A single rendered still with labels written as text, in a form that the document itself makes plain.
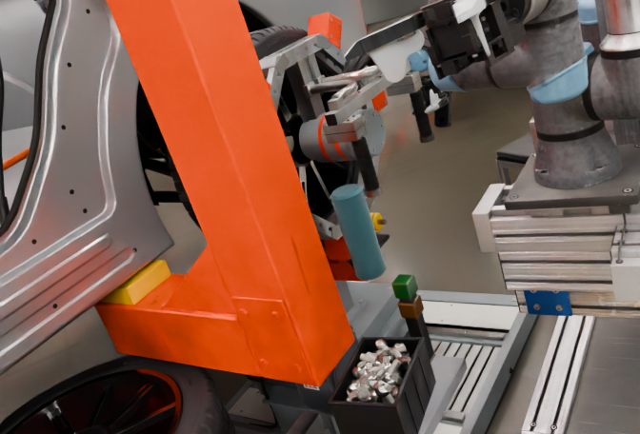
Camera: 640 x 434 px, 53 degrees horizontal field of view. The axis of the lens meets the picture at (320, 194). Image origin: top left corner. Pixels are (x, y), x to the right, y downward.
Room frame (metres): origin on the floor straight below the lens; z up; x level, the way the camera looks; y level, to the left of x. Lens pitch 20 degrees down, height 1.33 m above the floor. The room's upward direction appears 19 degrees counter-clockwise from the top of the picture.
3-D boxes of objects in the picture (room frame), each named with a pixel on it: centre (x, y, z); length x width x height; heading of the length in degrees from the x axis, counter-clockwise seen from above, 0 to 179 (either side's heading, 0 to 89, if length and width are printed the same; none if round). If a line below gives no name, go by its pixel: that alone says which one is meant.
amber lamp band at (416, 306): (1.18, -0.11, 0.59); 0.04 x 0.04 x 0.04; 51
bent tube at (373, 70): (1.75, -0.21, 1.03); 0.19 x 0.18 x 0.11; 51
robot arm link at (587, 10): (1.48, -0.77, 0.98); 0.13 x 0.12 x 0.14; 130
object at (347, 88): (1.60, -0.09, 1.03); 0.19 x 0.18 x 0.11; 51
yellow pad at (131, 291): (1.54, 0.54, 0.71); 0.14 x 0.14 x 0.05; 51
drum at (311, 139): (1.71, -0.11, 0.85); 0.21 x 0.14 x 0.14; 51
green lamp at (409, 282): (1.18, -0.11, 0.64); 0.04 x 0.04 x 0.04; 51
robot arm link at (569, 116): (1.07, -0.47, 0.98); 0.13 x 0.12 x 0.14; 39
